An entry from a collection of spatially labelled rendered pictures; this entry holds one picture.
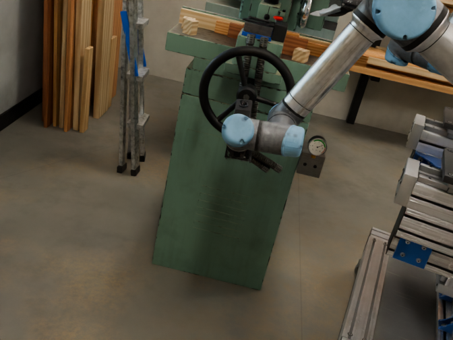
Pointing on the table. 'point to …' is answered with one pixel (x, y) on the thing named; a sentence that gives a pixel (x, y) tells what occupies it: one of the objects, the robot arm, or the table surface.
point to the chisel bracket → (268, 10)
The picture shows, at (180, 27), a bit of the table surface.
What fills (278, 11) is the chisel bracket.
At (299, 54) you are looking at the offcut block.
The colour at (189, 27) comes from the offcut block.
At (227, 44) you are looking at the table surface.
